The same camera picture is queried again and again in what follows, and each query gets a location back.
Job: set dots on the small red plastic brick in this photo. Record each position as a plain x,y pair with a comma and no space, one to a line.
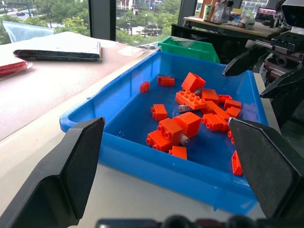
145,86

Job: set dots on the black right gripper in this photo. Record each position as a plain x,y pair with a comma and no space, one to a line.
285,52

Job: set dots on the flat orange studded plate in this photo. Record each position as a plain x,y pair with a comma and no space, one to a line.
190,101

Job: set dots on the black flat wrapped package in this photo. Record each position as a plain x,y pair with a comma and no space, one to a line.
59,53

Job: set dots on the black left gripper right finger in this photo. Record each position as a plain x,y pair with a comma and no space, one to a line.
268,171

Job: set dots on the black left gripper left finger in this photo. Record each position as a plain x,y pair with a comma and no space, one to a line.
59,185

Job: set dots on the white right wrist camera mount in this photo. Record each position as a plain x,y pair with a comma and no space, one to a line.
294,12

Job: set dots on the brown cardboard sheet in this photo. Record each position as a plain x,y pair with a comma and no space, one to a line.
47,90

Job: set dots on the red flat wrapped package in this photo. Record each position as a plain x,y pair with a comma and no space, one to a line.
12,67

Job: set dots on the dark window frame post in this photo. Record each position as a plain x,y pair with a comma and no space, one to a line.
102,19

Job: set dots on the clear plastic bag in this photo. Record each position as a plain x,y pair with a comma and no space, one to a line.
23,31

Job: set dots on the green plastic bin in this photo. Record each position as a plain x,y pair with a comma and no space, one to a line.
187,50

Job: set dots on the blue plastic tray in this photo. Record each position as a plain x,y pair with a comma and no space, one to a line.
133,114

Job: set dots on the clear bag with bottle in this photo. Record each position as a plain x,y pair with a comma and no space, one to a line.
222,12

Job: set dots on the wooden background table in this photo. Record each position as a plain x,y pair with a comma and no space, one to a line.
237,28

